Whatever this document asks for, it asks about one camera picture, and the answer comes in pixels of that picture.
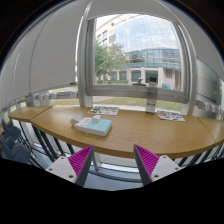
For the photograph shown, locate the white roller blind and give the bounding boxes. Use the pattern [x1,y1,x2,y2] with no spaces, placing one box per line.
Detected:
[0,0,90,109]
[162,0,224,104]

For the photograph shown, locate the white teal power strip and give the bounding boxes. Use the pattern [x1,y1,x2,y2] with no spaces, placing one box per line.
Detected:
[77,117,112,136]

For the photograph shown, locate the colourful sticker sheet left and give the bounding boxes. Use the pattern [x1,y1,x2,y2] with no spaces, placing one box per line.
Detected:
[89,106,119,116]

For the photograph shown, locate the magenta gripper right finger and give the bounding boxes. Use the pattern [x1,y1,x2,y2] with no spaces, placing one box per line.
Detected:
[133,145,180,185]

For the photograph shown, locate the blue grey chair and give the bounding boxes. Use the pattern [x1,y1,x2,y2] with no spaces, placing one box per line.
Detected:
[0,120,31,164]

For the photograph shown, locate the white window frame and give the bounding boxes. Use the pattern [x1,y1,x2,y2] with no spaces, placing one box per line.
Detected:
[77,0,198,116]

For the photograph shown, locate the white roller blind right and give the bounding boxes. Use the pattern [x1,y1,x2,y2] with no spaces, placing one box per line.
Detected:
[162,0,224,104]

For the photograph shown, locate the white charger plug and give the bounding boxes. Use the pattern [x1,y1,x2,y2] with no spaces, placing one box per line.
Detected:
[92,115,101,123]

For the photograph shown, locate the colourful sticker sheet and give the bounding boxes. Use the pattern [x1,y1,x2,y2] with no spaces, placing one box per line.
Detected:
[89,106,119,116]
[157,111,184,121]

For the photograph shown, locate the clear water bottle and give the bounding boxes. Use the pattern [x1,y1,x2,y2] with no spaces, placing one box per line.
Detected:
[146,82,158,114]

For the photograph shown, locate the white roller blind left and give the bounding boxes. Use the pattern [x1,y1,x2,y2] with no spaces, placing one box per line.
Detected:
[0,0,90,109]

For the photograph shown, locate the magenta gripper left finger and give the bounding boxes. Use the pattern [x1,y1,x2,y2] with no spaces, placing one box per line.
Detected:
[46,145,94,187]

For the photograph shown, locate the colourful sticker sheet right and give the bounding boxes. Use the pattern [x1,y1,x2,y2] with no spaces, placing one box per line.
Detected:
[157,111,184,121]

